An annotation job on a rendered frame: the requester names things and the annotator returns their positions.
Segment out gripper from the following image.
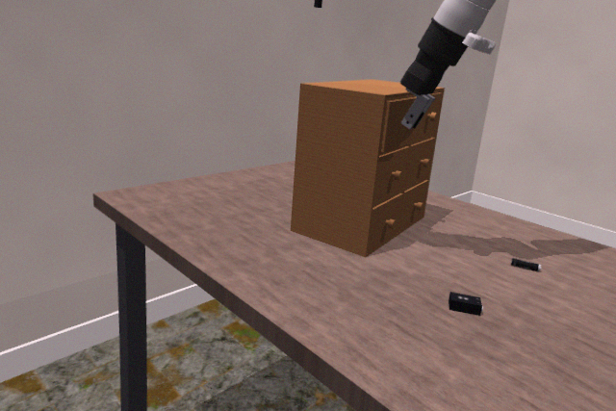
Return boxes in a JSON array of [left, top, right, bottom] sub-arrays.
[[400, 0, 496, 130]]

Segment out brown wooden drawer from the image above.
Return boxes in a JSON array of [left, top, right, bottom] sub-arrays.
[[405, 138, 435, 188], [380, 95, 417, 152], [399, 180, 428, 232], [373, 146, 409, 204], [368, 193, 402, 253], [414, 92, 443, 140]]

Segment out small brown wooden chest of drawers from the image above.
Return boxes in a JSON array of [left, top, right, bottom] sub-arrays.
[[291, 80, 445, 257]]

